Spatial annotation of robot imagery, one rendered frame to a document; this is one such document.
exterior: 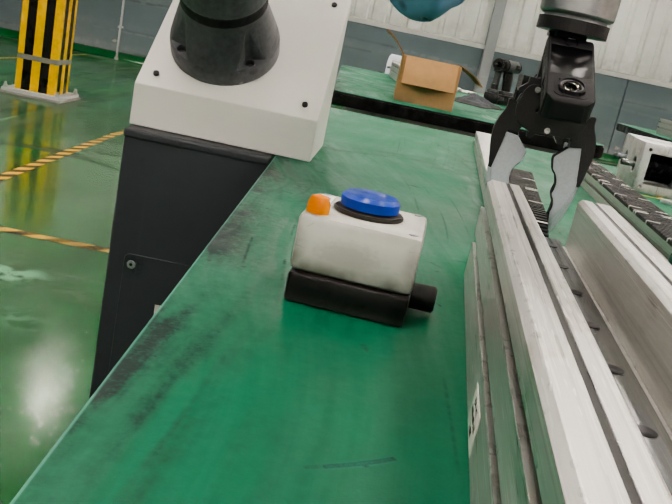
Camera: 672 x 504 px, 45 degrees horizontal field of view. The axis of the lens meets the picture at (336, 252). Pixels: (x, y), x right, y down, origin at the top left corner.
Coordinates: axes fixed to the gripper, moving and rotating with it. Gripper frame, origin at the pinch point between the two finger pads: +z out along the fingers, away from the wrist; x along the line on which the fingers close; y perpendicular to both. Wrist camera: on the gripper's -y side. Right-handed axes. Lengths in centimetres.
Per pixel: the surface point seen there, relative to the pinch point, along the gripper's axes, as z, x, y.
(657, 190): 2, -33, 73
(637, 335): -3.0, -1.2, -45.1
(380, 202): -4.2, 13.3, -33.4
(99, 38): 68, 495, 1025
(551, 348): -6, 6, -59
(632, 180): 1, -28, 74
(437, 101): 1, 12, 192
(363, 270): -0.2, 13.3, -35.8
